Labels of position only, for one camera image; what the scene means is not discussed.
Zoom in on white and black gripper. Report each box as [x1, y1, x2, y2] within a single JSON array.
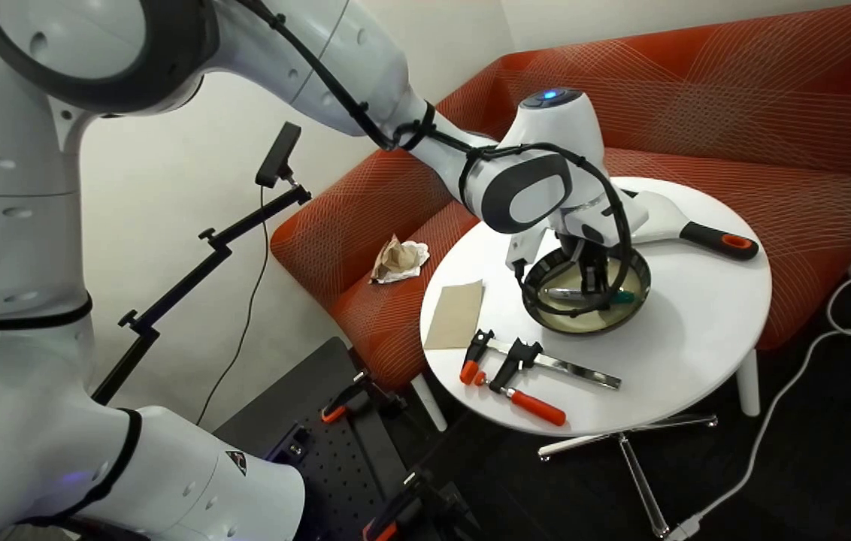
[[552, 193, 649, 296]]

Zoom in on green and white marker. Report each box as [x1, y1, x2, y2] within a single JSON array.
[[542, 290, 643, 308]]

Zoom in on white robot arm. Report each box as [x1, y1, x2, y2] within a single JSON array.
[[0, 0, 647, 541]]

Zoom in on large brown cardboard piece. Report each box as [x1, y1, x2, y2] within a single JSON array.
[[425, 284, 484, 349]]

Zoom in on round white table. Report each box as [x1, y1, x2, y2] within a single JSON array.
[[417, 222, 773, 436]]

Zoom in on metal tripod legs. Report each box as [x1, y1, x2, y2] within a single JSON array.
[[536, 415, 720, 541]]

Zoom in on crumpled white paper doily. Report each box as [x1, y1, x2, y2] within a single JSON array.
[[371, 238, 431, 285]]

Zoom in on orange red sofa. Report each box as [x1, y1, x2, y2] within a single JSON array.
[[271, 7, 851, 391]]

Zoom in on small orange black clamp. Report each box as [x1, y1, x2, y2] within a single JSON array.
[[319, 369, 371, 425]]

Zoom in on white tool with black handle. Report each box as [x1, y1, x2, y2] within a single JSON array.
[[627, 190, 758, 263]]

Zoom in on orange handled bar clamp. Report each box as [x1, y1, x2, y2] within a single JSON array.
[[456, 330, 623, 427]]

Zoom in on white power cable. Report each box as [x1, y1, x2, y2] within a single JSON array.
[[666, 260, 851, 541]]

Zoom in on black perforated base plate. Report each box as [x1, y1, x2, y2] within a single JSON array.
[[218, 338, 482, 541]]

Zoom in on black camera on stand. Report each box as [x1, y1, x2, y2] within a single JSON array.
[[257, 125, 302, 188]]

